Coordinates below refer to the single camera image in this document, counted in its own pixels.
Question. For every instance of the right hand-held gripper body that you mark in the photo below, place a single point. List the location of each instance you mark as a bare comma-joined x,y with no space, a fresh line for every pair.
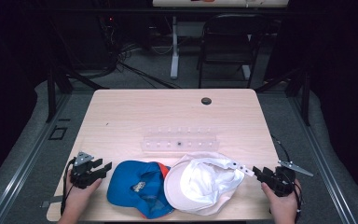
281,182

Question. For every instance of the person's right hand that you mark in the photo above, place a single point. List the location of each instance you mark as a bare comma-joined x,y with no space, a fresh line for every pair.
282,208

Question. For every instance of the blue and orange cap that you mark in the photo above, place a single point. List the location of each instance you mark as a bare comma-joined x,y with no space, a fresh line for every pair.
136,188

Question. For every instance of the clear acrylic rack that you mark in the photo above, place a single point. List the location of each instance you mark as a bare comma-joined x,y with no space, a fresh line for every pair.
180,143

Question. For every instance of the white cap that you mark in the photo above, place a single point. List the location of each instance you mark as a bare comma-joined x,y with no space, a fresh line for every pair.
199,186

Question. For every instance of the grey tape strip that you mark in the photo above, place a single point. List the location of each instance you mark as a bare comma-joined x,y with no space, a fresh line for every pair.
51,201

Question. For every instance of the black metal stand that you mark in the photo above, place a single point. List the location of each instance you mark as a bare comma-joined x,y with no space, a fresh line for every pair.
52,93
306,96

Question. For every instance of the white desk leg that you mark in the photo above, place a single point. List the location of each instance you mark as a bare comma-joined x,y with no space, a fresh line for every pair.
174,49

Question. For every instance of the aluminium floor rail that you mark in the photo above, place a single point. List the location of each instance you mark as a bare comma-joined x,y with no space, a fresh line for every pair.
323,161
18,174

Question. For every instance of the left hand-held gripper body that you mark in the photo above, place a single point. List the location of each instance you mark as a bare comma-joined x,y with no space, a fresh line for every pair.
82,175

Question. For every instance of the dark round desk grommet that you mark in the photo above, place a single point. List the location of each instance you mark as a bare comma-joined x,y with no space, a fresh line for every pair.
206,100

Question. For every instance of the black folding chair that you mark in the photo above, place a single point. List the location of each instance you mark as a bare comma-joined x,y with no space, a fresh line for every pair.
230,46

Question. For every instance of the person's left hand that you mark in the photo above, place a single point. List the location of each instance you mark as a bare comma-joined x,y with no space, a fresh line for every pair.
79,196

